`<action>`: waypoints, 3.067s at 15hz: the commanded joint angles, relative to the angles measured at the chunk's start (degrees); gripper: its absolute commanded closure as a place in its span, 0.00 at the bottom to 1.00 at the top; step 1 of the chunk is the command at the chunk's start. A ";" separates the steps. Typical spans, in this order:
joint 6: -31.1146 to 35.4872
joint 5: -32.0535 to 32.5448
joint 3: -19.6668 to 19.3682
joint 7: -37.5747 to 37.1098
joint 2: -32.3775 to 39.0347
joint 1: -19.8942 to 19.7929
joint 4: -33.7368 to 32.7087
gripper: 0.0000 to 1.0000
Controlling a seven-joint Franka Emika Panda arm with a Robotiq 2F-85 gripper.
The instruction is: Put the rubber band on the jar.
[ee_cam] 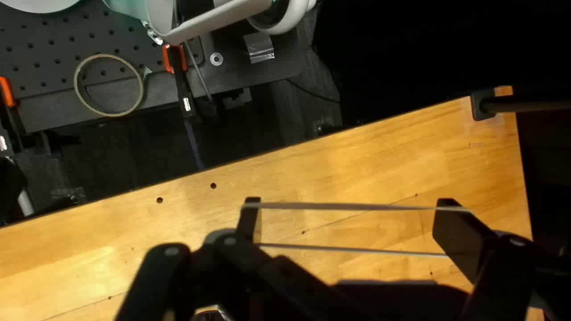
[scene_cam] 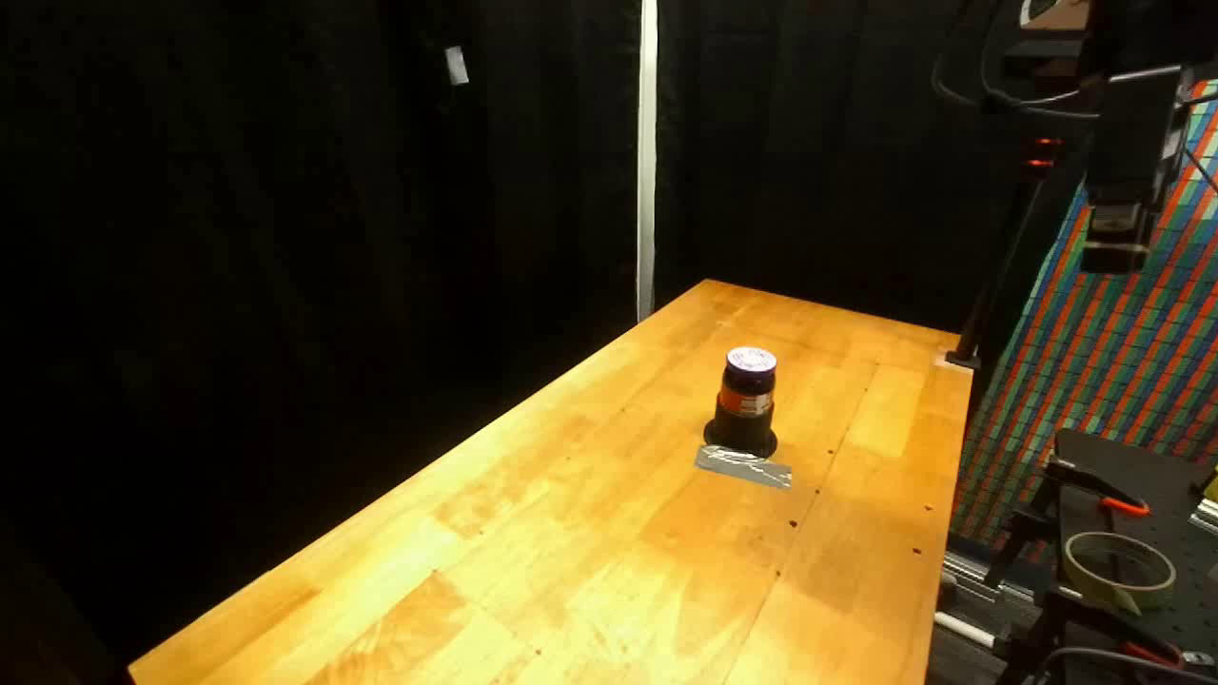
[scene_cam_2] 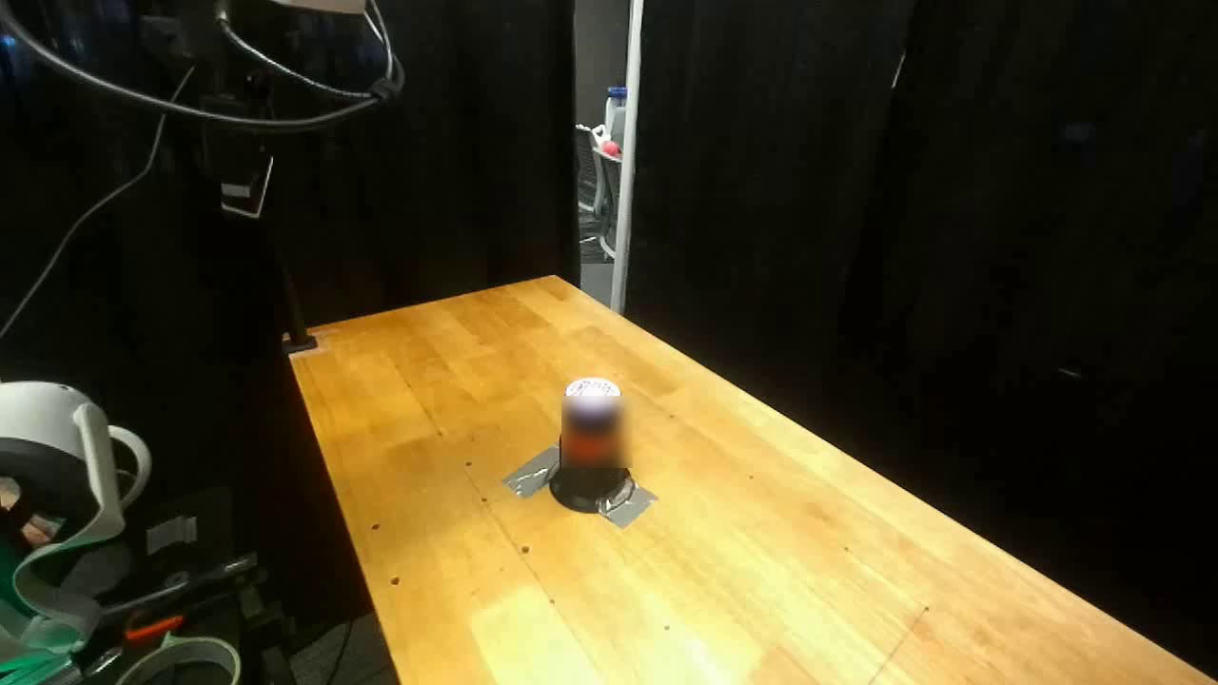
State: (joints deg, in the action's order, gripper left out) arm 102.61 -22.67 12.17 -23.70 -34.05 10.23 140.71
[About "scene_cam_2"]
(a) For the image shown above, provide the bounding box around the grey looped cable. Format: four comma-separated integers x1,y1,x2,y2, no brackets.
0,0,412,132

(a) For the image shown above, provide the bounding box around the tape roll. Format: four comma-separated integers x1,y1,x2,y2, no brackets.
110,633,247,685

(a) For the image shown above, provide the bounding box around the white vertical pole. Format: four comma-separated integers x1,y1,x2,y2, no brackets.
610,0,647,315

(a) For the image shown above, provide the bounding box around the orange handled clamp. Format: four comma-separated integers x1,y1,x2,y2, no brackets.
120,614,191,648

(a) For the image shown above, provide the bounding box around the thin grey cable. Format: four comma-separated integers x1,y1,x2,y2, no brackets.
0,67,200,338

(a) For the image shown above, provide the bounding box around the grey duct tape strip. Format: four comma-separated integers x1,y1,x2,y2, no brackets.
499,446,657,534

